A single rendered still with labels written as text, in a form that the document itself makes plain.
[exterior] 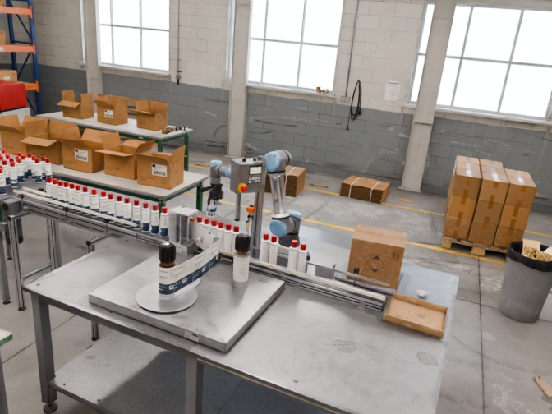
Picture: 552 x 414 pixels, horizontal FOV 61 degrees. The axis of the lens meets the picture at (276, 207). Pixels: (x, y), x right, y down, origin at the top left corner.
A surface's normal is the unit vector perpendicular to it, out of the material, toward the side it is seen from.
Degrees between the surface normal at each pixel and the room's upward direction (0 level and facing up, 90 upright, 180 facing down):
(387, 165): 90
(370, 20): 90
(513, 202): 90
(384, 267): 90
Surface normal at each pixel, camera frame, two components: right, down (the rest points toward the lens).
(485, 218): -0.33, 0.33
